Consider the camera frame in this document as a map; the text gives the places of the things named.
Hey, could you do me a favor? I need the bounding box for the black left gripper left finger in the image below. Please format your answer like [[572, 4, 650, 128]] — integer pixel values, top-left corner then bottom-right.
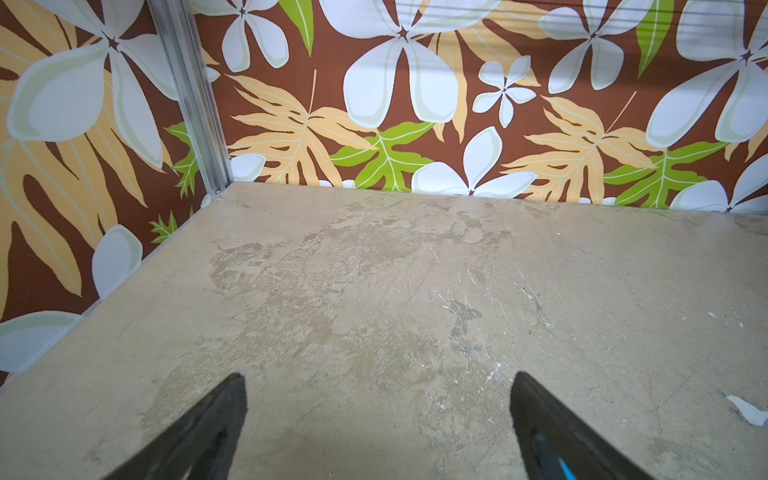
[[106, 373, 247, 479]]

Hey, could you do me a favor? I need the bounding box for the aluminium frame post back left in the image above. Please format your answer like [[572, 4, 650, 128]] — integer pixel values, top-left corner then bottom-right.
[[148, 0, 233, 197]]

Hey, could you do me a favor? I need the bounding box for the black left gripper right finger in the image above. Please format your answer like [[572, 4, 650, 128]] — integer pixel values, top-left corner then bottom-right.
[[509, 371, 651, 480]]

